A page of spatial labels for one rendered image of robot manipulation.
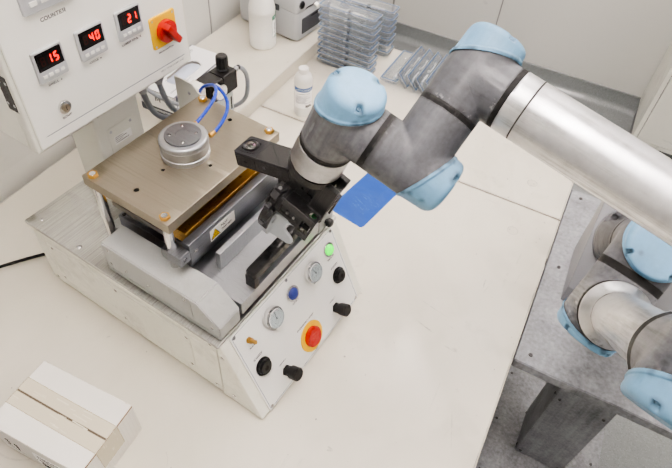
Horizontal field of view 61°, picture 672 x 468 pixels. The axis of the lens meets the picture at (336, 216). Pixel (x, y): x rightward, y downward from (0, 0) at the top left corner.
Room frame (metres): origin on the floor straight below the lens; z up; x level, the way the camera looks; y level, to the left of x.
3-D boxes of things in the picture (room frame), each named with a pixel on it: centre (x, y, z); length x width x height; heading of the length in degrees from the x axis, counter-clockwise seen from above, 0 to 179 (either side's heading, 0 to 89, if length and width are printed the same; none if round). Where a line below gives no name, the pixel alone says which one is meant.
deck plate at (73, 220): (0.71, 0.28, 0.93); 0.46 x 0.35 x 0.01; 61
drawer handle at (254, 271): (0.61, 0.09, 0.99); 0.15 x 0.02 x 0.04; 151
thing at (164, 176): (0.73, 0.27, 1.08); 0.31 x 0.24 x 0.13; 151
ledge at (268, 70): (1.46, 0.35, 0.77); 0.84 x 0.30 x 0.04; 156
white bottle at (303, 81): (1.31, 0.12, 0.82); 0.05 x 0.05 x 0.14
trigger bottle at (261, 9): (1.58, 0.27, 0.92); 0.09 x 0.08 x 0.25; 111
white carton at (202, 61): (1.29, 0.44, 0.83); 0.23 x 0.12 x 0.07; 158
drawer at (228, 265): (0.67, 0.21, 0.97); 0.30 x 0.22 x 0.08; 61
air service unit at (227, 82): (0.95, 0.26, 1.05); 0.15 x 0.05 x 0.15; 151
